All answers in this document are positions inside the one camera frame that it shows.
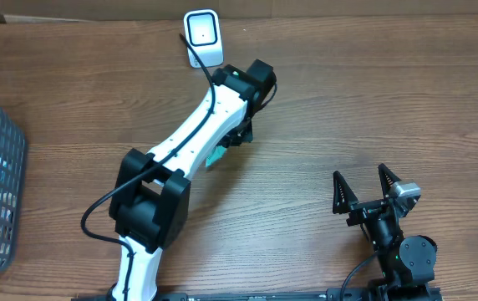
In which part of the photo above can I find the large teal snack packet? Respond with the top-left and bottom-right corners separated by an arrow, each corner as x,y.
205,145 -> 227,168

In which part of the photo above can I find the white barcode scanner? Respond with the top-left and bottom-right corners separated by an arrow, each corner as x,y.
183,9 -> 224,67

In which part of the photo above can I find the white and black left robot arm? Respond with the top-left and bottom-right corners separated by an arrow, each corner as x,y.
107,59 -> 277,300

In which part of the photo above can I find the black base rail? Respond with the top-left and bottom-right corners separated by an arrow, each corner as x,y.
71,288 -> 444,301

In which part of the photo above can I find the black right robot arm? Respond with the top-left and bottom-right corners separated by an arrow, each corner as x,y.
329,164 -> 442,301

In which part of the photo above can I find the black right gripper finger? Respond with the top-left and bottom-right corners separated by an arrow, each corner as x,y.
378,163 -> 401,198
333,171 -> 359,214

